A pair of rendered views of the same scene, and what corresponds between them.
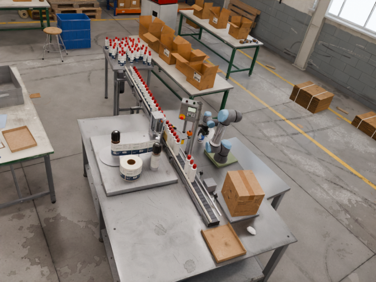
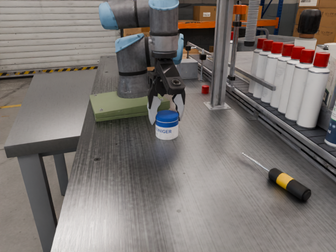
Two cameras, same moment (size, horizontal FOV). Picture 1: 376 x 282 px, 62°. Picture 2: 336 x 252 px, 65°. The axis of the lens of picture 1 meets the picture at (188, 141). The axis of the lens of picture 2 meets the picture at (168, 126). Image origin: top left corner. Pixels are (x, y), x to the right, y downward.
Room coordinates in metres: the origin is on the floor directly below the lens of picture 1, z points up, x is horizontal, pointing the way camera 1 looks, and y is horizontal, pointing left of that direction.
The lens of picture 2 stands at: (3.55, 0.12, 1.20)
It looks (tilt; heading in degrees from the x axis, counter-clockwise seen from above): 25 degrees down; 200
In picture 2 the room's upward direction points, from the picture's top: straight up
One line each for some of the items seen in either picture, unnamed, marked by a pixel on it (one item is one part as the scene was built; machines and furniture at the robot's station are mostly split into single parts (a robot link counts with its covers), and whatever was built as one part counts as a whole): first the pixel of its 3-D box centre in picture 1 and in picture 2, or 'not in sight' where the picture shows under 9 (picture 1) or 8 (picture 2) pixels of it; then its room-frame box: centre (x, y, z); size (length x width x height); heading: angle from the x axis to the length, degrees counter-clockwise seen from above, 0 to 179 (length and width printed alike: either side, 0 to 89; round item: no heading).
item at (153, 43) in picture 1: (158, 38); not in sight; (5.33, 0.85, 0.97); 0.44 x 0.38 x 0.37; 134
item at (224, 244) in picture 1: (223, 241); (187, 54); (1.58, -0.44, 0.85); 0.30 x 0.26 x 0.04; 30
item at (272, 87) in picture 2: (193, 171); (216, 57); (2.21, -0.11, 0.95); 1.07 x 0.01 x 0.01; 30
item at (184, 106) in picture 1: (189, 110); not in sight; (2.57, 0.05, 1.38); 0.17 x 0.10 x 0.19; 85
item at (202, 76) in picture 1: (202, 72); not in sight; (4.35, -0.01, 0.97); 0.51 x 0.39 x 0.37; 135
